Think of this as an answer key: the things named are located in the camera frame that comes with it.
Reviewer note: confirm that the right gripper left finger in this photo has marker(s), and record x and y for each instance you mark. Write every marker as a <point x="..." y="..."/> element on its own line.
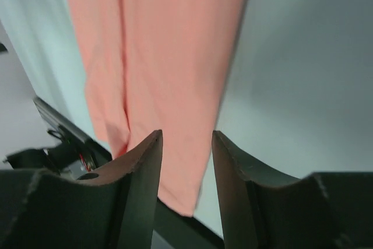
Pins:
<point x="135" y="177"/>

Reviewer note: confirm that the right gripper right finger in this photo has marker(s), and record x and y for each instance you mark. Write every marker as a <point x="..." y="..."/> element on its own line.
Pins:
<point x="240" y="178"/>

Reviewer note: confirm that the pink t shirt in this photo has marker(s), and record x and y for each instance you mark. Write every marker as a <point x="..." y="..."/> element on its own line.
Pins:
<point x="158" y="64"/>

